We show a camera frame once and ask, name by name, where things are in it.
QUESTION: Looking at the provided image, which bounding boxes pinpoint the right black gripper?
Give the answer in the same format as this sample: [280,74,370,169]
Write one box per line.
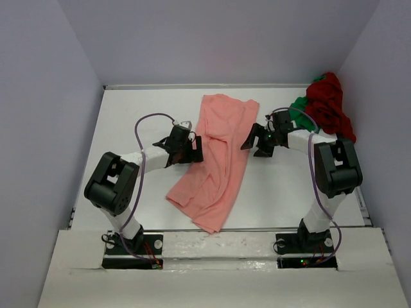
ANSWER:
[241,123,279,158]

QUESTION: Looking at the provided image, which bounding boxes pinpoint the pink t shirt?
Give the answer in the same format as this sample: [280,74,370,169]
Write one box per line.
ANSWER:
[166,94,259,234]

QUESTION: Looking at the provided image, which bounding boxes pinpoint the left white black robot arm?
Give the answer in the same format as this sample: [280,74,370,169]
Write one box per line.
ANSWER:
[84,124,204,253]

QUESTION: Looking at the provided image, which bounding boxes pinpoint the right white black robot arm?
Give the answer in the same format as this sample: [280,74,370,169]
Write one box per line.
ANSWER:
[241,107,363,255]

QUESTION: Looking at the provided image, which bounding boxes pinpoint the green t shirt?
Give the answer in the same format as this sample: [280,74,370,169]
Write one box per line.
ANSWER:
[290,73,329,133]

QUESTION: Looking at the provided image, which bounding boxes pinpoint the red t shirt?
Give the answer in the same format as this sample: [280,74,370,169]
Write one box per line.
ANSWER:
[304,73,356,143]

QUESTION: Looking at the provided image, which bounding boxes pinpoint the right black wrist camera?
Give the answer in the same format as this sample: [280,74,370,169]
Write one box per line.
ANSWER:
[267,110,294,131]

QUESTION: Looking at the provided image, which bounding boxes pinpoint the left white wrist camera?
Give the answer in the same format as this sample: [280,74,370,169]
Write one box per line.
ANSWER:
[173,120,193,131]

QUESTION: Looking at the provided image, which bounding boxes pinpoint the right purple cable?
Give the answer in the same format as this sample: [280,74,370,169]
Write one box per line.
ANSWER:
[265,107,342,266]

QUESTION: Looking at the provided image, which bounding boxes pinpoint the purple cable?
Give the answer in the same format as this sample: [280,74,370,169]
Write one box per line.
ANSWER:
[119,112,180,261]
[265,107,342,266]

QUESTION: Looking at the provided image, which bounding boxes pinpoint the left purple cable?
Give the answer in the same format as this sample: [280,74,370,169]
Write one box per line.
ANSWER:
[119,112,180,261]

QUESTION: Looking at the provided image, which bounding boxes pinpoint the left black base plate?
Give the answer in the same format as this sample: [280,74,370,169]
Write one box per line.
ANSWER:
[101,232,164,270]

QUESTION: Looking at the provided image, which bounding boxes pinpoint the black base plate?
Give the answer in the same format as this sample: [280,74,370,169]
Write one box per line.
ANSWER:
[101,232,164,270]
[273,231,338,269]

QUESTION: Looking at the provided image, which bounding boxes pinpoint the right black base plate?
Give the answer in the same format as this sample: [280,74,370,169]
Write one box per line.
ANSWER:
[273,231,338,269]

